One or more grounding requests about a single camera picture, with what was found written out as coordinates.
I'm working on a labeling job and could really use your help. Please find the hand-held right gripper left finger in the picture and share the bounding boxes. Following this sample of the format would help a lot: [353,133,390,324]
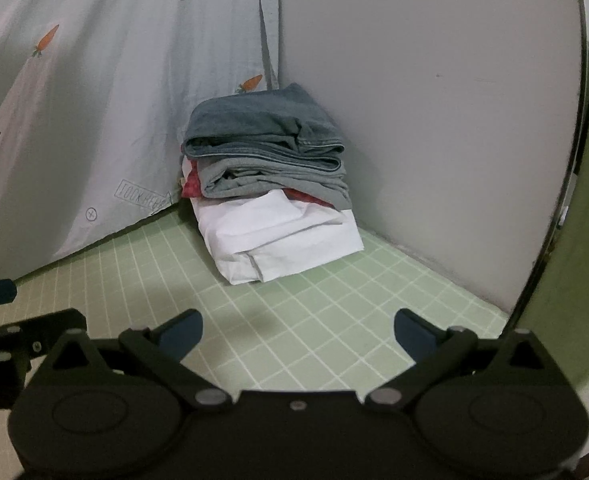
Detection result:
[47,308,235,407]

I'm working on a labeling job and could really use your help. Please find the chrome frame edge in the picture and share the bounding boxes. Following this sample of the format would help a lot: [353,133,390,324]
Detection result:
[505,0,589,331]

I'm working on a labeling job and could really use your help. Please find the green grid mat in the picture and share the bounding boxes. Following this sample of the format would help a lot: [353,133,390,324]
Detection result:
[0,205,513,401]

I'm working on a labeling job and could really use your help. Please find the red garment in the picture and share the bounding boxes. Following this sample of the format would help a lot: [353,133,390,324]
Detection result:
[180,157,335,211]

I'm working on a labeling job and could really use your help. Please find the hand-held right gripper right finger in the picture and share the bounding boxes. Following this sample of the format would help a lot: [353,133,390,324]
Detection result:
[365,308,550,407]

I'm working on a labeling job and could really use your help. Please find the carrot print bed sheet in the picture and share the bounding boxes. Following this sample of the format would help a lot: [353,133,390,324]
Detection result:
[0,0,282,286]

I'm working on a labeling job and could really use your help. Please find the grey garment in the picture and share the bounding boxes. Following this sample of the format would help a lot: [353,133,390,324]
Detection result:
[197,157,351,211]

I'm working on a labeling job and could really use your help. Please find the white garment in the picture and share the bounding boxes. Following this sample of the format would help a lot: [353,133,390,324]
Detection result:
[189,187,365,286]

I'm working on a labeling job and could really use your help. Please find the blue denim jeans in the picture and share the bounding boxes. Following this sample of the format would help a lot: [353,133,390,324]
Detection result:
[182,82,346,173]

